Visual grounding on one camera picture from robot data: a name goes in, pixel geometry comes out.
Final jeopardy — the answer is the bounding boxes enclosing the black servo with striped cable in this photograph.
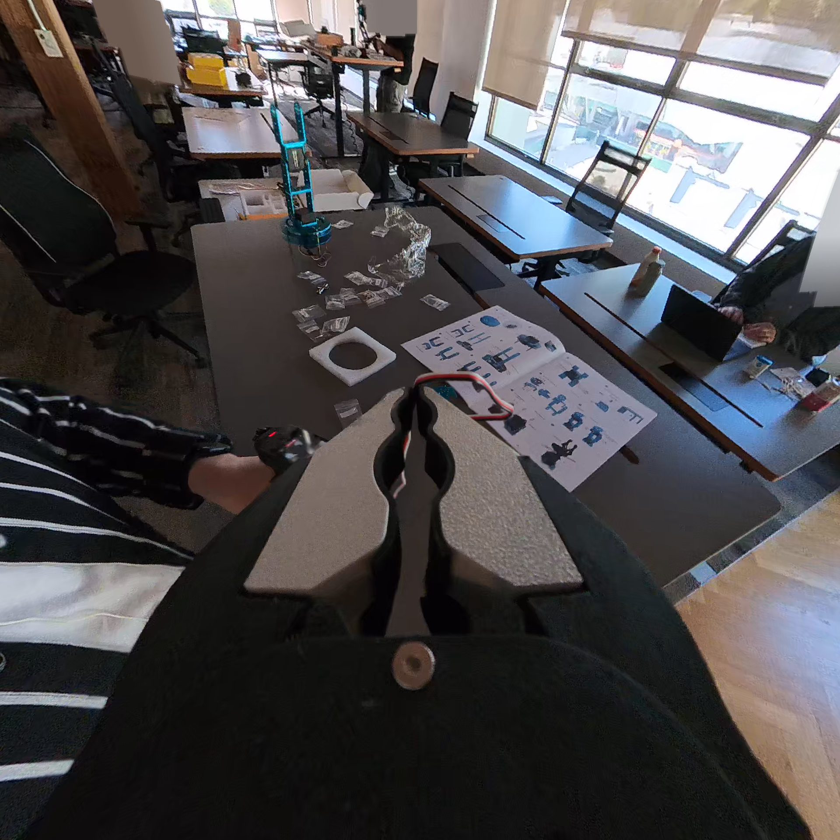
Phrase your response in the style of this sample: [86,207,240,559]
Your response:
[392,371,527,501]

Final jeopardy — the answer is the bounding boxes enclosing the open instruction booklet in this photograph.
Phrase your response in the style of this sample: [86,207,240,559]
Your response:
[399,304,659,494]

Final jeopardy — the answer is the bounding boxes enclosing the crumpled clear plastic wrap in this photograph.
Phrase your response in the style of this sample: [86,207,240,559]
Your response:
[366,205,433,281]

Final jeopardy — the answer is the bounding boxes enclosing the white and orange cardboard box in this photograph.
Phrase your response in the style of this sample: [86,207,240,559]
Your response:
[225,168,375,222]

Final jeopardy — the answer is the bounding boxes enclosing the white bottle with red cap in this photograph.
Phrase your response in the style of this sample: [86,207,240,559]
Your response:
[629,245,662,291]

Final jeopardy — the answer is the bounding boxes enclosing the white foam tray insert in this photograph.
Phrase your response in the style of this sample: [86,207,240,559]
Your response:
[238,185,291,219]

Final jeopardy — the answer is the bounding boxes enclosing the white foam square with hole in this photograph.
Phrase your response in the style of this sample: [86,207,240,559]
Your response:
[308,325,399,387]

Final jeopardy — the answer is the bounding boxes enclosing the white hanging tag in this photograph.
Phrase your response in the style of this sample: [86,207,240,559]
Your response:
[31,0,59,59]

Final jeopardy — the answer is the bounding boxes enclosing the black laptop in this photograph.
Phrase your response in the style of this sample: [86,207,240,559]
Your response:
[659,283,744,363]

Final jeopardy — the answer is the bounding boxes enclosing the black office chair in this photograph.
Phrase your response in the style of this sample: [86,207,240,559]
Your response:
[411,57,441,119]
[297,56,337,123]
[0,136,209,370]
[440,91,480,140]
[88,36,191,206]

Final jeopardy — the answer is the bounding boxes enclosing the wooden post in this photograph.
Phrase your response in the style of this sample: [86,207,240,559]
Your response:
[0,0,143,253]

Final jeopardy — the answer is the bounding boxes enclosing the black mesh-back chair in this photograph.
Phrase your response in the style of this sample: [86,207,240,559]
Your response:
[566,139,652,232]

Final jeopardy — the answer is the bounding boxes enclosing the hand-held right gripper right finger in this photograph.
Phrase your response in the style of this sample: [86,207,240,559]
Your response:
[419,385,585,636]

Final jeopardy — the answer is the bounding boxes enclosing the person's striped black shirt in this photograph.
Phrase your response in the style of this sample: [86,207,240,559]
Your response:
[0,376,235,791]

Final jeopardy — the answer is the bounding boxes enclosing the yellow box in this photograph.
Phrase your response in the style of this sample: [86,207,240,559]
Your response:
[185,51,228,88]

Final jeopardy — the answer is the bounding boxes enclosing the tall standing desk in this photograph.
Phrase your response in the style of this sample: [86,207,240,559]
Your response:
[307,46,406,158]

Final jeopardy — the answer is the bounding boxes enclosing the beige window blind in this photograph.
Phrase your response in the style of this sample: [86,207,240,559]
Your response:
[560,0,840,88]
[481,0,573,111]

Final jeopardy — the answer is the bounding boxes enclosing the scattered small clear parts bags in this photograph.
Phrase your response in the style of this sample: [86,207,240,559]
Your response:
[290,218,455,343]

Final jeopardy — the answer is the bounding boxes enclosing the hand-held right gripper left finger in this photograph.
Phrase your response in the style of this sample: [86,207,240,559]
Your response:
[243,386,412,635]

